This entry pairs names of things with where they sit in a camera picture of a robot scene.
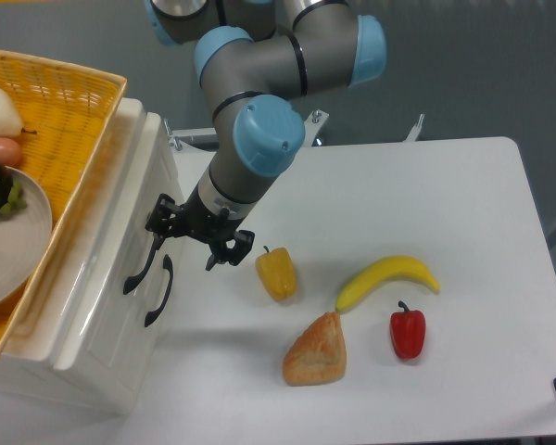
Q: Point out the white drawer cabinet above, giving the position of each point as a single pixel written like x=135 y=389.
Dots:
x=27 y=362

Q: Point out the grey plate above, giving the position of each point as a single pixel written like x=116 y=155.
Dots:
x=24 y=236

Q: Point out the triangular pastry bread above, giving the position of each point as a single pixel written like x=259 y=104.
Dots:
x=319 y=355

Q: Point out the yellow banana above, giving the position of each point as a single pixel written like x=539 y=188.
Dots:
x=390 y=268

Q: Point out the white drawer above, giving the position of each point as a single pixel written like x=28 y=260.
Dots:
x=94 y=331
x=146 y=278

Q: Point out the brown egg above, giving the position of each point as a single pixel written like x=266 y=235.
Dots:
x=10 y=152

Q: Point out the red bell pepper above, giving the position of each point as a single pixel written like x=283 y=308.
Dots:
x=407 y=329

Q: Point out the yellow woven basket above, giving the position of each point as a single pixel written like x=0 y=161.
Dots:
x=67 y=109

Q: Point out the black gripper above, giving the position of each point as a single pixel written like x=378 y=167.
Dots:
x=170 y=220

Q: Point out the yellow bell pepper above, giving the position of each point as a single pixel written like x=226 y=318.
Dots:
x=277 y=273

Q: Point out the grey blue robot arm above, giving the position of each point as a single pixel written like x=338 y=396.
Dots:
x=250 y=70

